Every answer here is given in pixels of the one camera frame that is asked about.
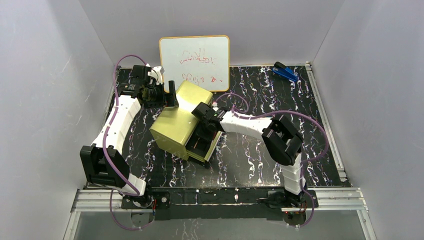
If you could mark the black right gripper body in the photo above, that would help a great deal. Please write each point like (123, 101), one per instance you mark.
(204, 133)

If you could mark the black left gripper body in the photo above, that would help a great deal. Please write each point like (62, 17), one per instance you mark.
(170, 95)

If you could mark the green metal drawer chest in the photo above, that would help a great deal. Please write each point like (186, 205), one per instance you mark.
(174, 128)

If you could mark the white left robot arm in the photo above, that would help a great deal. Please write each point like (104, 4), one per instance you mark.
(102, 161)

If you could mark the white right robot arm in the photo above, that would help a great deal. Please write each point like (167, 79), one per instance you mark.
(281, 138)

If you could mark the orange framed whiteboard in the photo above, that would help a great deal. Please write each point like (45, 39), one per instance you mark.
(201, 60)

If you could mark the blue stapler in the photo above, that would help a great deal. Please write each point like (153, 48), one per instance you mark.
(284, 71)

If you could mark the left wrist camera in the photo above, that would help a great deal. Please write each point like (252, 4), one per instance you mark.
(157, 73)

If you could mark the aluminium front rail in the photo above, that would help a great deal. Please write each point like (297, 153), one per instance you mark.
(320, 198)

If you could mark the aluminium rail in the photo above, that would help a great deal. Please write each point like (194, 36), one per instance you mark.
(333, 146)
(320, 198)

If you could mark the aluminium right side rail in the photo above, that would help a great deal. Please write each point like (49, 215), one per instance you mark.
(333, 146)

